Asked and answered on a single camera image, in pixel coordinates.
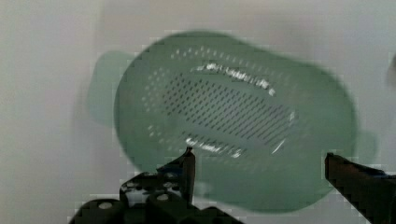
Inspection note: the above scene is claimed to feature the green plastic strainer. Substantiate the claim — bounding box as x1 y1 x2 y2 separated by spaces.
87 31 377 213

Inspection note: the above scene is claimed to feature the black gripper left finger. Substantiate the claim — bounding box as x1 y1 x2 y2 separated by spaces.
120 147 195 206

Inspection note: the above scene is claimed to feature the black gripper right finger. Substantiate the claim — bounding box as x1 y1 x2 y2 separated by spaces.
325 153 396 224

